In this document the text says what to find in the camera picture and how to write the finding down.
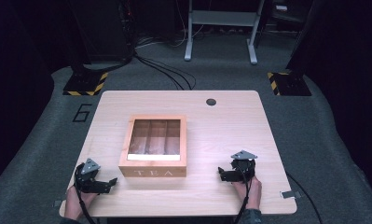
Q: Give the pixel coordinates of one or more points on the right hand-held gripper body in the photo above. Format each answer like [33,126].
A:
[244,165]

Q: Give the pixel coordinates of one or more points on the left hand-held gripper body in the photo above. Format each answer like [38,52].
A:
[88,174]

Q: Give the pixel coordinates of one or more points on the wooden tea box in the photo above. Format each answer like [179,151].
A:
[153,170]

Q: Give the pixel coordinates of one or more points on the person's right hand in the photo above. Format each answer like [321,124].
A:
[252,193]

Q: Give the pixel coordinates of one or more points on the person's left hand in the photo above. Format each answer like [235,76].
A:
[76,202]

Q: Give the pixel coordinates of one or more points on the black yellow striped stand base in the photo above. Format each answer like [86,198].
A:
[291,84]
[86,84]

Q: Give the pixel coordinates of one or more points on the black equipment column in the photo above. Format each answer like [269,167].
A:
[99,31]
[308,34]

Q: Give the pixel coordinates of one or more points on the grey metal table bracket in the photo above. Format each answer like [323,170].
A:
[291,194]

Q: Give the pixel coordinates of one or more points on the white metal stand frame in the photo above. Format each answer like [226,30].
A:
[223,18]

